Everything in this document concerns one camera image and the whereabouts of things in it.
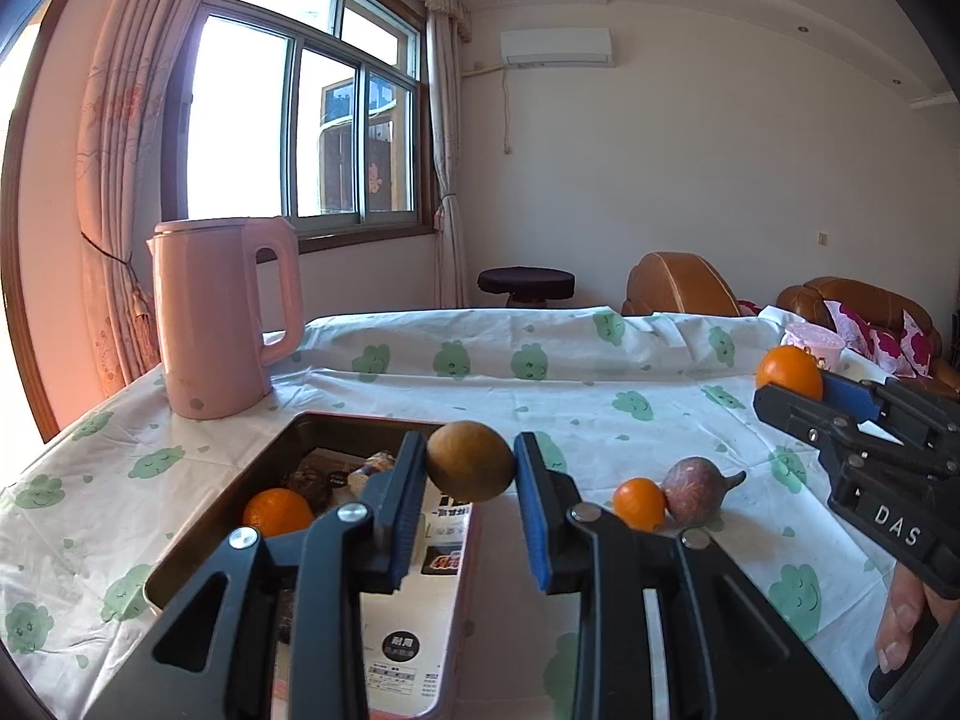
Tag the brown wrapped snack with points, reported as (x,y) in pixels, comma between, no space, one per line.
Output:
(371,466)

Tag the small green-brown round fruit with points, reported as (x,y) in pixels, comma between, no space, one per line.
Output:
(470,461)

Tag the pink metal tin box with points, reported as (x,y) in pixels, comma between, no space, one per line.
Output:
(225,510)

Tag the large orange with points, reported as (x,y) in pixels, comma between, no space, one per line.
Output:
(276,514)

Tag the sliding glass window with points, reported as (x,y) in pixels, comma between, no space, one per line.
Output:
(300,90)

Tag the dark dried fruit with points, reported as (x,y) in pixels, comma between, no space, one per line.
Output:
(307,481)

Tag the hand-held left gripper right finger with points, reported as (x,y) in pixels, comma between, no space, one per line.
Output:
(536,510)

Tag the brown leather sofa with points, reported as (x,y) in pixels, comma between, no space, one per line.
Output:
(855,292)

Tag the flower window sticker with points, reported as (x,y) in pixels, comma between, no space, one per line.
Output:
(375,181)

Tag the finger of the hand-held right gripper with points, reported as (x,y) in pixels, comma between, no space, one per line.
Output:
(795,414)
(847,394)

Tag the white paper leaflet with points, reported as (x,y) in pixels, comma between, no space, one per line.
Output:
(405,675)

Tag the purple-brown fruit with stem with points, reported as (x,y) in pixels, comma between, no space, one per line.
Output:
(694,493)

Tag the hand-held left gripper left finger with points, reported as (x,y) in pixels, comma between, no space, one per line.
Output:
(401,510)

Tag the white wall air conditioner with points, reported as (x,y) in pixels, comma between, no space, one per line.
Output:
(556,46)

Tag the pink cartoon print cup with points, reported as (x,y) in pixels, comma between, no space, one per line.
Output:
(817,341)

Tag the person's right hand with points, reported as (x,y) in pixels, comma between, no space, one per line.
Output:
(900,615)

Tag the pink electric kettle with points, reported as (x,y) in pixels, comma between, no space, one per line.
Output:
(210,315)

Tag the brown leather armchair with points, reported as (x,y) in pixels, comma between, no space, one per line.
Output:
(675,285)

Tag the floral pink white pillow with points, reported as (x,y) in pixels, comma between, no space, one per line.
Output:
(904,345)
(847,326)

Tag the dark round stool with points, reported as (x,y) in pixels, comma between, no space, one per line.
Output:
(525,283)

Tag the pale patterned curtain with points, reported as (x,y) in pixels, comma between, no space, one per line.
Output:
(448,165)

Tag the small orange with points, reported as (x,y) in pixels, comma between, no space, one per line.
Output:
(639,504)
(787,371)

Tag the pink floral curtain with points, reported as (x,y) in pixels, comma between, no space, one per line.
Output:
(127,165)

